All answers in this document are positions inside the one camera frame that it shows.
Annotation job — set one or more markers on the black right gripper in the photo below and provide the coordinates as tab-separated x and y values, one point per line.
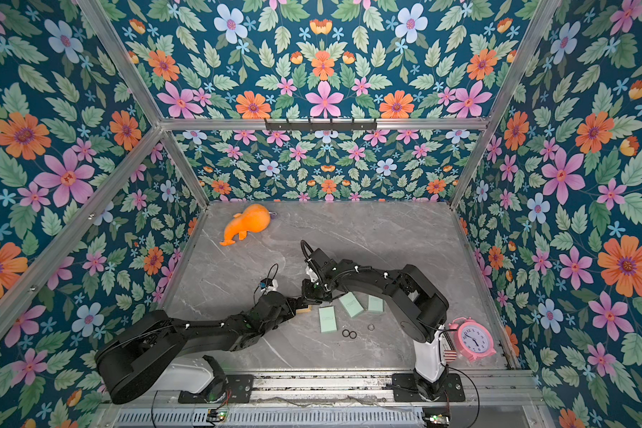
312	283

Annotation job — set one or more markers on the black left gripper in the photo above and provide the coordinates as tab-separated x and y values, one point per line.
288	309

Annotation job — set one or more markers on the mint green box lid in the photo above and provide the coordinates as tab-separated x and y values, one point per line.
327	320

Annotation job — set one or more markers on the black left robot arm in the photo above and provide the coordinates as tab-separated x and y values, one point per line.
132	362

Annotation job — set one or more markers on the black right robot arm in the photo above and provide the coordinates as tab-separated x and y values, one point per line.
419	307

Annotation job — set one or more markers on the orange plush toy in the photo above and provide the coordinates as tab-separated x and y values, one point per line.
254	219

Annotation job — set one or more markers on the pink alarm clock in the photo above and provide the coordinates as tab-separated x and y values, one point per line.
472	339

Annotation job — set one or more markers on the black hook rail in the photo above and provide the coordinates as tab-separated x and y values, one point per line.
313	125

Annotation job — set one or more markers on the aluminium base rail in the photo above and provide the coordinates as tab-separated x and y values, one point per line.
476	388

